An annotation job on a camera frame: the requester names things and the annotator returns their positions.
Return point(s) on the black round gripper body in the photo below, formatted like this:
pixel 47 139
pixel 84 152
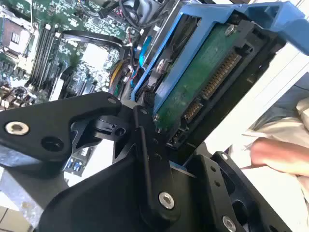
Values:
pixel 101 200

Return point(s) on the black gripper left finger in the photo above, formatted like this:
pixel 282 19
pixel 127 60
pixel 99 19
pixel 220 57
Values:
pixel 48 120

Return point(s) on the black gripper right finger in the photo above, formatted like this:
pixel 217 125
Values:
pixel 214 174

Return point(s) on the hard disk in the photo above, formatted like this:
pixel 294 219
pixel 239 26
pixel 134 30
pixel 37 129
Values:
pixel 183 96

